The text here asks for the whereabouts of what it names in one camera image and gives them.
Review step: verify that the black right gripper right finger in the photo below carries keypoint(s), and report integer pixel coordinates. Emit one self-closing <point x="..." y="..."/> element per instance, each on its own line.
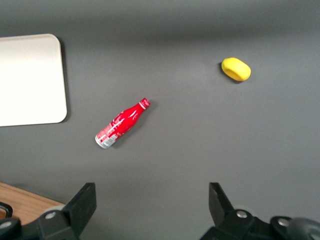
<point x="220" y="207"/>

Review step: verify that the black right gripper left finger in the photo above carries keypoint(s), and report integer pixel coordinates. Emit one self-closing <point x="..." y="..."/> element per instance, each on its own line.
<point x="80" y="207"/>

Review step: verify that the red coke bottle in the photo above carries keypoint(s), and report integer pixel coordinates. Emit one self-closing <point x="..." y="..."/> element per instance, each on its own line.
<point x="125" y="120"/>

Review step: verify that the beige plastic tray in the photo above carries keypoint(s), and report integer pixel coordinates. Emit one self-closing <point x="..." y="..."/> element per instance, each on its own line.
<point x="30" y="80"/>

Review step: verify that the wooden drawer cabinet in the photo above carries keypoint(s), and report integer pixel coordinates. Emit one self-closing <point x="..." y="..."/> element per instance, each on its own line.
<point x="27" y="202"/>

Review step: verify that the yellow sponge lemon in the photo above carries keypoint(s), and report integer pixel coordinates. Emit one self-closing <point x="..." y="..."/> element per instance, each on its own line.
<point x="236" y="69"/>

